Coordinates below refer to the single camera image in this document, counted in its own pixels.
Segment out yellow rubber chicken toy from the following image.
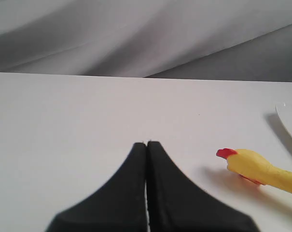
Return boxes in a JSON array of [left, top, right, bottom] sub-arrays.
[[216, 148, 292, 194]]

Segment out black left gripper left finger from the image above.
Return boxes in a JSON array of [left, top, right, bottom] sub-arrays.
[[47, 143, 146, 232]]

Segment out white backdrop cloth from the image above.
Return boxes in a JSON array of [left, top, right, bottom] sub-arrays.
[[0, 0, 292, 82]]

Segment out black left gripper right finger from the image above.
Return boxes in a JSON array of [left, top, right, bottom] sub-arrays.
[[147, 141, 259, 232]]

